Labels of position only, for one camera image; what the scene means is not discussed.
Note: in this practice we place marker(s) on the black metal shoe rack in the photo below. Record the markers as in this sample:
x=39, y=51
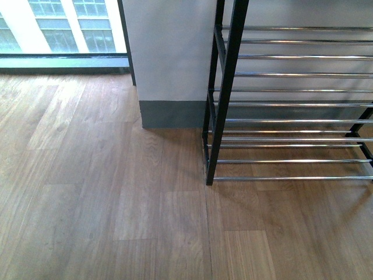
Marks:
x=278, y=81

